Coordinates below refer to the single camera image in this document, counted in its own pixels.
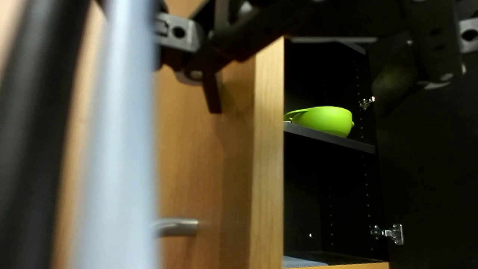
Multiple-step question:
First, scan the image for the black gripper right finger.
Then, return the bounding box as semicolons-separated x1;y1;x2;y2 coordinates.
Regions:
371;0;478;107

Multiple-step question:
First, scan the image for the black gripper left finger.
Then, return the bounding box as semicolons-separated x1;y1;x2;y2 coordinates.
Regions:
154;13;237;116

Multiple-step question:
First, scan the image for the silver door hinge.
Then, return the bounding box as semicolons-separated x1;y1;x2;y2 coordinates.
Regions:
369;223;407;247
359;96;378;113

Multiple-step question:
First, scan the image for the wooden cabinet door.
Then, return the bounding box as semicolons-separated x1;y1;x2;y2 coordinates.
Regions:
0;0;287;269

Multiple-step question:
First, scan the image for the lime green bowl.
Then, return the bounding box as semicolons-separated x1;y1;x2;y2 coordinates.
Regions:
284;105;356;140

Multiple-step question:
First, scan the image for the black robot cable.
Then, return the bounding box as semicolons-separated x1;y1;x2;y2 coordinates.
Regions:
0;0;95;269

